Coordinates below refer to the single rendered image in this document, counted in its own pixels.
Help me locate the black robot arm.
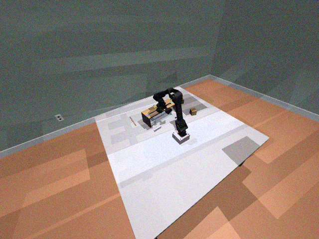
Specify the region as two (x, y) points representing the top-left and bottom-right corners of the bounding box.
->
(153, 87), (188, 137)

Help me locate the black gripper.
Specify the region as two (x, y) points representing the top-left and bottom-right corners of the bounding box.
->
(157, 103), (172, 115)

